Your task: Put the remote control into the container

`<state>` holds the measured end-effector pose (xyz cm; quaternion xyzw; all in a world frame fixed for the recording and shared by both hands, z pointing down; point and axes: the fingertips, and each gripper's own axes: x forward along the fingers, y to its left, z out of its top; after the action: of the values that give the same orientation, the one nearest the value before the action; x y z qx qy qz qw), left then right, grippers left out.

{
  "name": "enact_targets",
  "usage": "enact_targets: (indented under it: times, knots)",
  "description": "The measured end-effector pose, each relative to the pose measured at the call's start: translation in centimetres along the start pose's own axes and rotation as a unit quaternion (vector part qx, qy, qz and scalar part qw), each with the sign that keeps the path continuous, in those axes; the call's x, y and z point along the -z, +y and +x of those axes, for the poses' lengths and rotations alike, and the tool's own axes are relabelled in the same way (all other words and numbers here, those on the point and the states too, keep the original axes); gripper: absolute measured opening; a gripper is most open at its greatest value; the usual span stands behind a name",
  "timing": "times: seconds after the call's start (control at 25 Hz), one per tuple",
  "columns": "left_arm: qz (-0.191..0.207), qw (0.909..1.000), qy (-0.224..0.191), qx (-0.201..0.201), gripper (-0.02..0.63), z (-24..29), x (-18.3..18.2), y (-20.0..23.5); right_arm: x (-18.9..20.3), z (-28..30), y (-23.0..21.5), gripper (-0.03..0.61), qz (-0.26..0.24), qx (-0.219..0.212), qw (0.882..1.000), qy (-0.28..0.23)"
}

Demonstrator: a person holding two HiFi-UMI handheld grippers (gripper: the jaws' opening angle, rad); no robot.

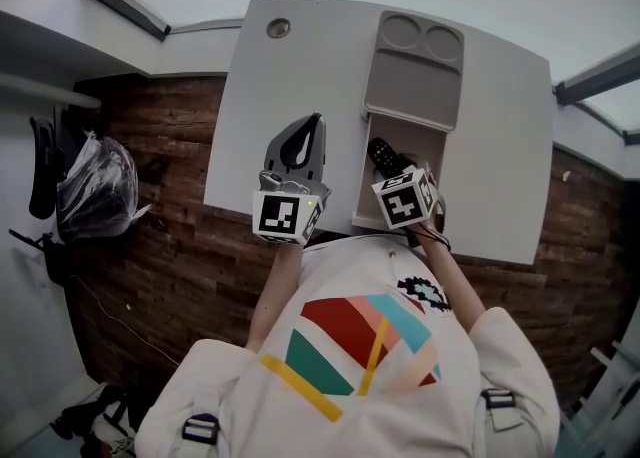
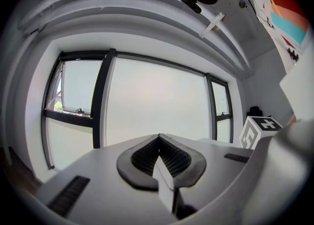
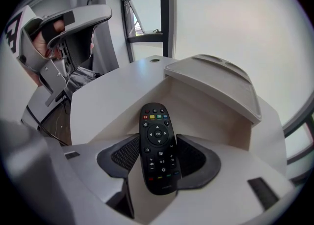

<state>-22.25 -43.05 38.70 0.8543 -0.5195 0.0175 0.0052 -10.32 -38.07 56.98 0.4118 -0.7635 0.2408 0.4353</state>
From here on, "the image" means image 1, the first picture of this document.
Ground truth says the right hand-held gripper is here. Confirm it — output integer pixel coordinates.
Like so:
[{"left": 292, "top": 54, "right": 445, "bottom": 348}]
[{"left": 370, "top": 157, "right": 441, "bottom": 231}]

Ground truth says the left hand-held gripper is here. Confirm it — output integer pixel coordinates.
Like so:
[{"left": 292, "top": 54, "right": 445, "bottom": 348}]
[{"left": 252, "top": 112, "right": 333, "bottom": 247}]

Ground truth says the black remote control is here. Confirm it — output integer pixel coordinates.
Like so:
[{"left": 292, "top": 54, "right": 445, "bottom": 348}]
[{"left": 367, "top": 137, "right": 407, "bottom": 181}]

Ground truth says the white tray compartment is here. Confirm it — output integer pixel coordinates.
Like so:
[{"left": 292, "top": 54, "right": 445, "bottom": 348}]
[{"left": 352, "top": 112, "right": 449, "bottom": 233}]

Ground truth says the grey compartment tray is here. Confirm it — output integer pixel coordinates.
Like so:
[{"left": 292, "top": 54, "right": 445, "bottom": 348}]
[{"left": 360, "top": 9, "right": 466, "bottom": 133}]

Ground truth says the person's left forearm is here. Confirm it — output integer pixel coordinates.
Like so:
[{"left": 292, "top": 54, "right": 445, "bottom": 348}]
[{"left": 244, "top": 240, "right": 305, "bottom": 353}]

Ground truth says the person's right forearm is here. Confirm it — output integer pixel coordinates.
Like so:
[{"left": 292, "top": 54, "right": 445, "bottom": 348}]
[{"left": 410, "top": 223, "right": 487, "bottom": 335}]

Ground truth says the clear plastic cover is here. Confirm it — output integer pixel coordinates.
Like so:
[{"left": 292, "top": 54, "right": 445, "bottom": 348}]
[{"left": 54, "top": 129, "right": 152, "bottom": 243}]

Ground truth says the white printed shirt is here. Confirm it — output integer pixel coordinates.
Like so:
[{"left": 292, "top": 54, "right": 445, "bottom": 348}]
[{"left": 133, "top": 234, "right": 561, "bottom": 458}]

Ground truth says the black office chair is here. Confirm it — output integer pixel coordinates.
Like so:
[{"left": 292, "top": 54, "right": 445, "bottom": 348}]
[{"left": 27, "top": 104, "right": 76, "bottom": 221}]

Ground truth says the grey metal rack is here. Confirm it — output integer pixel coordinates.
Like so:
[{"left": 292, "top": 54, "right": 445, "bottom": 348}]
[{"left": 559, "top": 335, "right": 640, "bottom": 458}]

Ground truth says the black and white bag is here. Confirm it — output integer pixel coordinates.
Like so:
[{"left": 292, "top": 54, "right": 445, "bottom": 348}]
[{"left": 49, "top": 384, "right": 146, "bottom": 458}]

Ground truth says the black wrist cord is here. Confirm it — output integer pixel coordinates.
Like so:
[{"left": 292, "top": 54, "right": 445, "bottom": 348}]
[{"left": 412, "top": 220, "right": 453, "bottom": 253}]

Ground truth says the round table cable grommet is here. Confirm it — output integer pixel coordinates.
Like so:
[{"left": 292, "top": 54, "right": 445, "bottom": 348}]
[{"left": 265, "top": 17, "right": 292, "bottom": 40}]

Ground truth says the white harness strap with buckle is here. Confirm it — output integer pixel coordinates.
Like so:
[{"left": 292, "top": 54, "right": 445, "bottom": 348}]
[
  {"left": 479, "top": 386, "right": 517, "bottom": 433},
  {"left": 174, "top": 380, "right": 224, "bottom": 458}
]

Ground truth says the black framed window with handle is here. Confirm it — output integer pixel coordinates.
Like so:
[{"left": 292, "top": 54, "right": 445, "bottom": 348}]
[{"left": 554, "top": 43, "right": 640, "bottom": 147}]

